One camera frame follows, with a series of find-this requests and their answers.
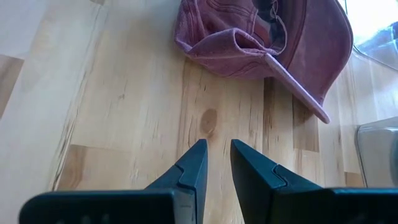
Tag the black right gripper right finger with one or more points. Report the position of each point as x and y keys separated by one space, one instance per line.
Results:
x=311 y=207

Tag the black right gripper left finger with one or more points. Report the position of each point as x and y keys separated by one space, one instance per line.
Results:
x=124 y=207

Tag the pink baseball cap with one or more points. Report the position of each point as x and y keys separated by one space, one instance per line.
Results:
x=311 y=56

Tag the clear plastic bin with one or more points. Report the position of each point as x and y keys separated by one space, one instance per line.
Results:
x=376 y=152

